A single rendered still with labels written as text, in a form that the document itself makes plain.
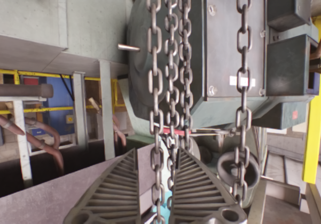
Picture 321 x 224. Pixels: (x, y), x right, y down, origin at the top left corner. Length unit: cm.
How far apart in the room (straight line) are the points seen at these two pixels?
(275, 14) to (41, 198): 85
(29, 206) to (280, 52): 83
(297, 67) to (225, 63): 17
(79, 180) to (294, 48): 76
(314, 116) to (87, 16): 207
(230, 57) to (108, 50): 51
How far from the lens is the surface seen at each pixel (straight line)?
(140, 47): 44
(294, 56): 42
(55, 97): 318
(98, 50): 66
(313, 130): 208
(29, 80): 495
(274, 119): 58
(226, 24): 32
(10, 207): 64
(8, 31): 55
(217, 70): 28
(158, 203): 21
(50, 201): 67
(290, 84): 41
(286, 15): 46
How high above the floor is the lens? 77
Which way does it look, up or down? 5 degrees up
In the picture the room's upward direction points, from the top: 179 degrees clockwise
